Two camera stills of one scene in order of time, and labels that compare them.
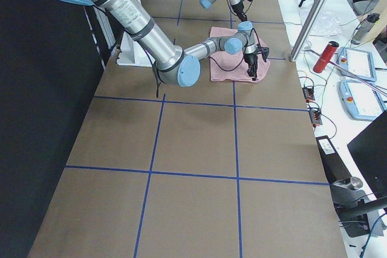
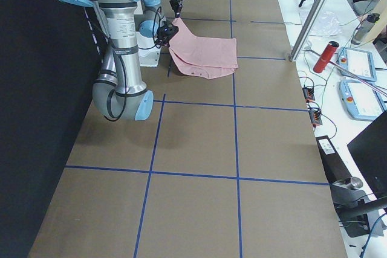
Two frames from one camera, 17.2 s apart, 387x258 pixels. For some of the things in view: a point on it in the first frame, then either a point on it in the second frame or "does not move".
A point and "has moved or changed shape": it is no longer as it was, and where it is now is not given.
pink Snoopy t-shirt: [227, 67] has moved or changed shape
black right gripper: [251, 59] to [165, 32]
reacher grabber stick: [351, 74] does not move
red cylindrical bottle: [325, 57] does not move
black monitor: [370, 150] does not move
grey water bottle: [364, 28] does not move
